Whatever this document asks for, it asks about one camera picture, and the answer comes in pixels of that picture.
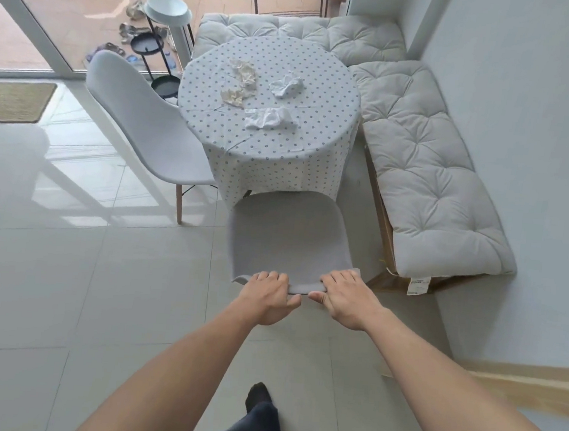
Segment person's right hand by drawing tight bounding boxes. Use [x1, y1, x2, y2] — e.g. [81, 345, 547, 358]
[305, 267, 393, 336]

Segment person's left hand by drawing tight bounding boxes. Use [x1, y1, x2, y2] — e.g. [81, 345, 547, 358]
[233, 267, 305, 330]

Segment grey shell chair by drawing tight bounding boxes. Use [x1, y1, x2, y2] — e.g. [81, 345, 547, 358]
[222, 185, 367, 300]

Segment person's left forearm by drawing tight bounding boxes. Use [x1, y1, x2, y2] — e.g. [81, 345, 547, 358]
[71, 300, 263, 431]

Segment person's right forearm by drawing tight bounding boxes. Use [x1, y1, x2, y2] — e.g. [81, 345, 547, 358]
[354, 303, 569, 431]

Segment white cushion tag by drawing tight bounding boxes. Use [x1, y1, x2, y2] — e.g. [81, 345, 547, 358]
[406, 275, 433, 299]

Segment person's black sock foot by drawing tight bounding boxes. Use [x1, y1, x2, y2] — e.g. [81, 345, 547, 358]
[245, 381, 276, 417]

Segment round table dotted tablecloth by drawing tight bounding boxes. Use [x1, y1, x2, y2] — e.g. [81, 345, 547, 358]
[168, 29, 368, 220]

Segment long beige tufted bench cushion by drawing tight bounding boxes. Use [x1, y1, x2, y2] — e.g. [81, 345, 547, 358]
[331, 55, 535, 288]

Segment white crumpled sock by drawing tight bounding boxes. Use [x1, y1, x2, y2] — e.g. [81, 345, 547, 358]
[243, 103, 298, 135]
[268, 69, 307, 101]

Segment cream crumpled sock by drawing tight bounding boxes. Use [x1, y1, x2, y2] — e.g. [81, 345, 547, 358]
[226, 58, 261, 92]
[218, 87, 249, 110]

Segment white shell chair wooden legs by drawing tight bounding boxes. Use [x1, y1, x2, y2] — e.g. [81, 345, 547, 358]
[74, 48, 228, 228]

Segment short beige tufted bench cushion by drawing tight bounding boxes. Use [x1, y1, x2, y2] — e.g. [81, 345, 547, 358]
[192, 1, 411, 78]

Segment black tiered side stand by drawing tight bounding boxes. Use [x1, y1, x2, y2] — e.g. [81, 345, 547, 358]
[125, 11, 197, 102]

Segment purple slipper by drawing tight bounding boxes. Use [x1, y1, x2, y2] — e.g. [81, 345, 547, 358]
[84, 40, 128, 67]

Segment grey sandal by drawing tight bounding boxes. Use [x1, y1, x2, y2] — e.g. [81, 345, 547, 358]
[118, 21, 153, 46]

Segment white round tray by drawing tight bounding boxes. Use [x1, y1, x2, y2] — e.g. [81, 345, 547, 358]
[142, 0, 195, 28]

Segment beige doormat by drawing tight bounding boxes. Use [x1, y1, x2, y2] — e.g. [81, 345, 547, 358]
[0, 79, 58, 130]

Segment wooden bench frame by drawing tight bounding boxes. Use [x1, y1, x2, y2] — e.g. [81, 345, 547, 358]
[351, 143, 500, 303]

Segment white glass door frame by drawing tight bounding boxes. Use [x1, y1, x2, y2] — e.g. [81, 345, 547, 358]
[0, 0, 201, 98]

